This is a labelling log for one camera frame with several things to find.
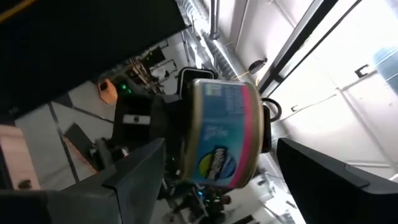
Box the orange object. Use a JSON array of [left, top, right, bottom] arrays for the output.
[[97, 78, 119, 106]]

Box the yellow hanging cable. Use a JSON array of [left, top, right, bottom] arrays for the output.
[[0, 0, 37, 23]]

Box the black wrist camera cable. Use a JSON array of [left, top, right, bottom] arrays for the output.
[[262, 97, 283, 123]]

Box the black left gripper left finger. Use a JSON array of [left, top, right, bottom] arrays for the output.
[[0, 138, 168, 224]]

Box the gold Wild Planet can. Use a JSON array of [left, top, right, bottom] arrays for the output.
[[180, 78, 266, 190]]

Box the black backdrop curtain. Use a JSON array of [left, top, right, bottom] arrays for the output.
[[0, 0, 190, 119]]

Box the grey ceiling pipe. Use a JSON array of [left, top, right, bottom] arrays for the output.
[[208, 0, 221, 40]]

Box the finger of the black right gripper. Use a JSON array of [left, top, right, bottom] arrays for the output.
[[262, 104, 272, 154]]

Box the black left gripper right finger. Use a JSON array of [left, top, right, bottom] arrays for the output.
[[276, 138, 398, 224]]

